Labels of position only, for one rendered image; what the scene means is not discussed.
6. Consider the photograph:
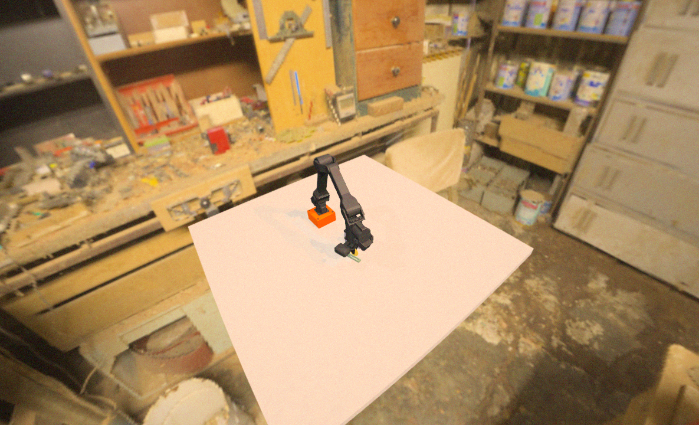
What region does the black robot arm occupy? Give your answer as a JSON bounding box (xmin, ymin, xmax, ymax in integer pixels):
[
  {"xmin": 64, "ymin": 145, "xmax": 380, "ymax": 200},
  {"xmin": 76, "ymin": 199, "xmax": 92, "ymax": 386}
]
[{"xmin": 310, "ymin": 154, "xmax": 373, "ymax": 251}]

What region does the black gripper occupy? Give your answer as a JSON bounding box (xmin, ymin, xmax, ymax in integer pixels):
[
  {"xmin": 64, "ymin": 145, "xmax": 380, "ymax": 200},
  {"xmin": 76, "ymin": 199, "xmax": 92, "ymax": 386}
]
[{"xmin": 334, "ymin": 229, "xmax": 358, "ymax": 257}]

